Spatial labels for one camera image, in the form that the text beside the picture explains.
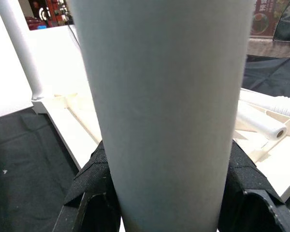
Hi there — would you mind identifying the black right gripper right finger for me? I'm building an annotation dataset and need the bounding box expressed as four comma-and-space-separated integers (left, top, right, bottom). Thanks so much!
217, 142, 290, 232

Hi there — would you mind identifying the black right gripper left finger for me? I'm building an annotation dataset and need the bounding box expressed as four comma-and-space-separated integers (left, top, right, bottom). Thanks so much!
53, 142, 124, 232

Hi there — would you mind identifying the white plastic table leg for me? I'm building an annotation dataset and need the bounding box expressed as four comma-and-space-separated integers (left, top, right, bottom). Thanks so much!
69, 0, 256, 232
239, 87, 290, 117
233, 101, 288, 141
0, 0, 46, 100

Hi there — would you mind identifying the white ribbed plastic table top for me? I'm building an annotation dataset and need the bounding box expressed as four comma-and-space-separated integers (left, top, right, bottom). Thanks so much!
30, 87, 290, 204

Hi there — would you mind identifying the black tablecloth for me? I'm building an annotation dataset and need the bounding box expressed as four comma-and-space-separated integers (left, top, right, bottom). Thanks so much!
0, 54, 290, 232

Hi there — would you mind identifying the beige cloth covered bench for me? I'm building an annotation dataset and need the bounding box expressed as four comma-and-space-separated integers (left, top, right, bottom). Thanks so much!
246, 35, 290, 59

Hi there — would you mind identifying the box with red print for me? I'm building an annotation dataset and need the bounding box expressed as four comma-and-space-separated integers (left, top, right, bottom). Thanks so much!
250, 0, 285, 37

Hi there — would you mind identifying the long thin trailing cable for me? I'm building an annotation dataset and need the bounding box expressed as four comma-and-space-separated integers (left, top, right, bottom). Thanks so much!
67, 23, 80, 48

